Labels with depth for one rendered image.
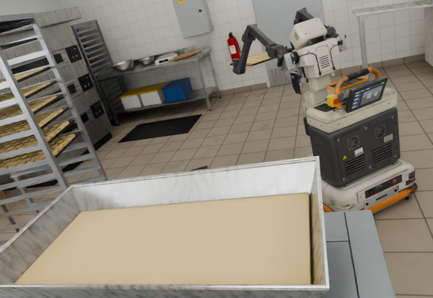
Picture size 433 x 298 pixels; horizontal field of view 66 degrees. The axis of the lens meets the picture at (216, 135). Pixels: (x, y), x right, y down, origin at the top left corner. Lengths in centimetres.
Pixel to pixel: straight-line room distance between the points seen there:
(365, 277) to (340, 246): 7
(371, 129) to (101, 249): 196
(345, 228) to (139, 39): 596
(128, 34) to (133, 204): 584
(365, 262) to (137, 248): 38
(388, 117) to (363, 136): 21
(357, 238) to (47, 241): 60
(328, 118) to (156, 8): 454
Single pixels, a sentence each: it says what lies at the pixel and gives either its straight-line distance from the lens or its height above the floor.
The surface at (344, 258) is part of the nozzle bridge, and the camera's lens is 63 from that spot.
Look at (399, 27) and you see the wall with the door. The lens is 579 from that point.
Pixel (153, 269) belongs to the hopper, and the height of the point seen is 127.
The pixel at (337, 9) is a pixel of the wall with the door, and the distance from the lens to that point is 563.
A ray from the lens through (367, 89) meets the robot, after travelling 217.
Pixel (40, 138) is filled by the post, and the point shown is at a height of 120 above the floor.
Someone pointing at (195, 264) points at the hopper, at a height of 127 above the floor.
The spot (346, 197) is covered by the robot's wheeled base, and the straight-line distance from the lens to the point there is 233.
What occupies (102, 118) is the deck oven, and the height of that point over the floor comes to 38.
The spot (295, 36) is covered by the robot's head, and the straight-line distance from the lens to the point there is 247.
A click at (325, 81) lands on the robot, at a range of 253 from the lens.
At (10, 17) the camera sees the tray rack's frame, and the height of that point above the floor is 180.
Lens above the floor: 162
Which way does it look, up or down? 22 degrees down
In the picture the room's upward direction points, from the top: 16 degrees counter-clockwise
